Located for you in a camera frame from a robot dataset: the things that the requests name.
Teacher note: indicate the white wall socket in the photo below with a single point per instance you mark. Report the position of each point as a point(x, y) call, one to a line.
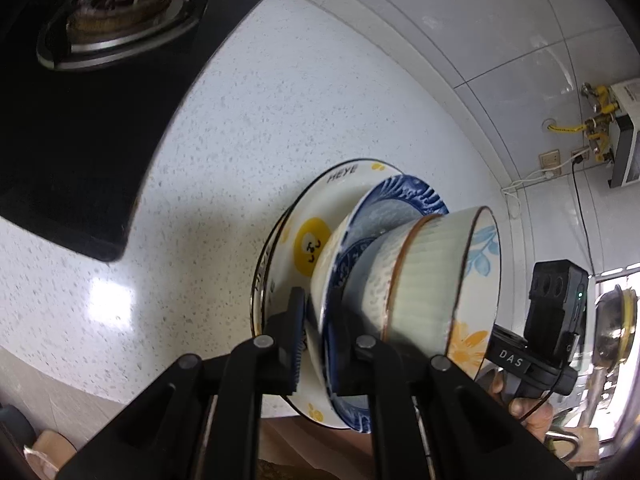
point(550, 160)
point(582, 154)

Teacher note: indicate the blue and white deep plate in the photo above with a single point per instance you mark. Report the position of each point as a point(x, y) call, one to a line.
point(400, 195)

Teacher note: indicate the yellow print white plate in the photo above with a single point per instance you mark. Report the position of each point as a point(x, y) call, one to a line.
point(278, 230)
point(320, 200)

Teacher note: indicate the gas stove burner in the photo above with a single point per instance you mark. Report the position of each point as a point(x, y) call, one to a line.
point(115, 5)

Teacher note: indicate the black glass gas stove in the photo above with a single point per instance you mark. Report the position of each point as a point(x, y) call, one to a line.
point(100, 125)

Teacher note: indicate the person's right hand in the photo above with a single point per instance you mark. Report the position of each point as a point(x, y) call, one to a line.
point(537, 420)

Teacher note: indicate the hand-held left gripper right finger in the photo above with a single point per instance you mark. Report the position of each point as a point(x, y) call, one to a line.
point(334, 362)

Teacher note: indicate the white gas water heater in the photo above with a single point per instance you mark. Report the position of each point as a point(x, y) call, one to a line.
point(627, 130)

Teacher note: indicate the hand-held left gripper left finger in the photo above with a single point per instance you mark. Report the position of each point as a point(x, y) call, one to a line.
point(298, 340)

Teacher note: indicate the yellow gas pipe valves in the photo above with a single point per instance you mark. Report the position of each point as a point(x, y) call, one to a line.
point(602, 105)

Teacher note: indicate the metal pot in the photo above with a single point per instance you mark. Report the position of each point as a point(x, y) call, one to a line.
point(612, 320)

